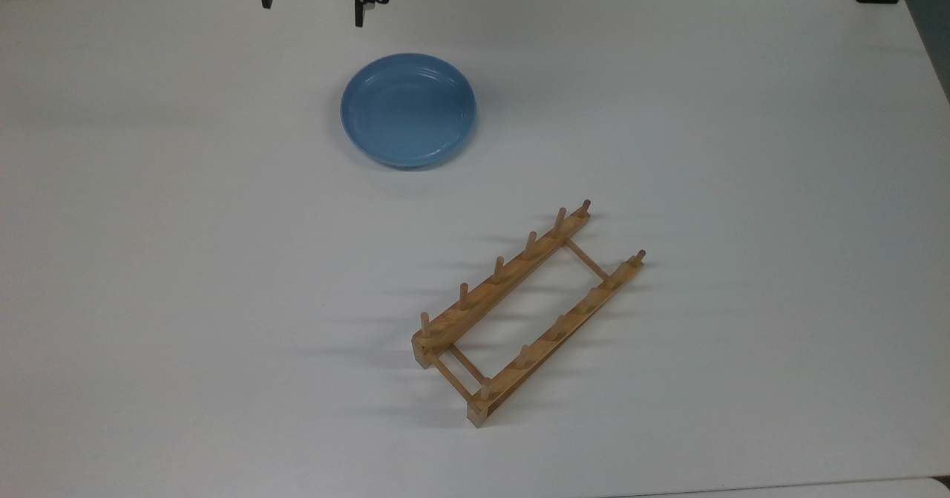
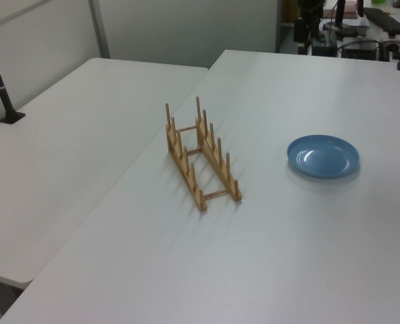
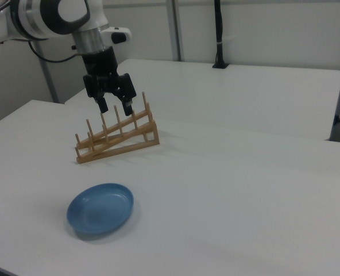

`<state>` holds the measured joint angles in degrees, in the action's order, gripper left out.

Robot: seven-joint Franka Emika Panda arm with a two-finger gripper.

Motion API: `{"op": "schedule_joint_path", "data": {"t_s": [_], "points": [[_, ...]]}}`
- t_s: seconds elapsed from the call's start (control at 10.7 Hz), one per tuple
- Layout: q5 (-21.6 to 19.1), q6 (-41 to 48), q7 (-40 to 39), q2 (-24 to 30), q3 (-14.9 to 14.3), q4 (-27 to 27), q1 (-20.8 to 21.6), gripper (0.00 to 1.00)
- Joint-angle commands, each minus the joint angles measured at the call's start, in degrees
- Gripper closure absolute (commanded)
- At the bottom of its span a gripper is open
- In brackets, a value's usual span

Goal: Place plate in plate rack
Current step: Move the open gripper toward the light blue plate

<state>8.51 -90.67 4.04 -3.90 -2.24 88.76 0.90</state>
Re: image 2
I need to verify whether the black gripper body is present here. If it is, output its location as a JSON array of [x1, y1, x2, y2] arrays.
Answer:
[[293, 0, 324, 43]]

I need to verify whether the blue round plate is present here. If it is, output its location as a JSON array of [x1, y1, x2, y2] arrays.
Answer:
[[286, 134, 361, 179]]

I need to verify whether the wooden plate rack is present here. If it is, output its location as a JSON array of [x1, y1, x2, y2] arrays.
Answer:
[[164, 96, 243, 214]]

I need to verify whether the black electronics box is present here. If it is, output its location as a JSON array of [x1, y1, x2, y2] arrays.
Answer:
[[313, 36, 336, 57]]

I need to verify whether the black monitor stand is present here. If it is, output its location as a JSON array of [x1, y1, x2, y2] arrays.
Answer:
[[322, 0, 368, 38]]

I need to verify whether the pink box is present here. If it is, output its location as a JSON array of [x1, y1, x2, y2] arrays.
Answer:
[[341, 0, 360, 16]]

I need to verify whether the black flat box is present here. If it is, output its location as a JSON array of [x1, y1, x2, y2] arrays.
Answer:
[[341, 40, 380, 61]]

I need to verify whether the black keyboard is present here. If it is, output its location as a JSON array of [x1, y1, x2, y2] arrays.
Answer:
[[364, 7, 400, 35]]

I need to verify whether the grey desk device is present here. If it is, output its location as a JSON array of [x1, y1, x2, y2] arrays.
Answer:
[[378, 32, 400, 62]]

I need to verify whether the grey partition end post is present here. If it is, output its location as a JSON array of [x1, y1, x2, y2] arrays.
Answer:
[[274, 0, 283, 53]]

